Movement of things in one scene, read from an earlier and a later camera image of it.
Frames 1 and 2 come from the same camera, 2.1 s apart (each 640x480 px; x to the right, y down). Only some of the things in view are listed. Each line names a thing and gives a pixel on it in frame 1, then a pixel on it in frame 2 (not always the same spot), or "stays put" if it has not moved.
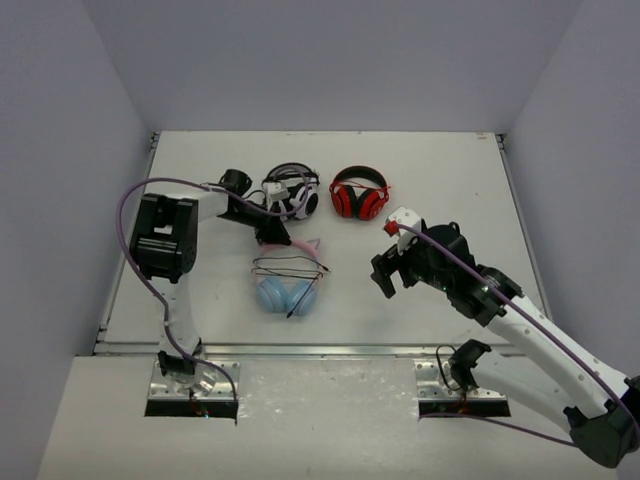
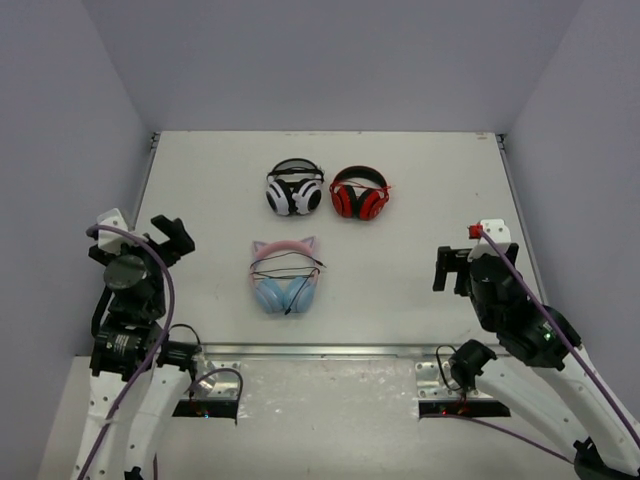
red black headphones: (359, 191) stays put
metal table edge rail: (307, 349) stays put
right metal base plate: (435, 381) stays put
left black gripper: (272, 233) to (151, 245)
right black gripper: (387, 264) to (449, 261)
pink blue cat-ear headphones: (288, 276) stays put
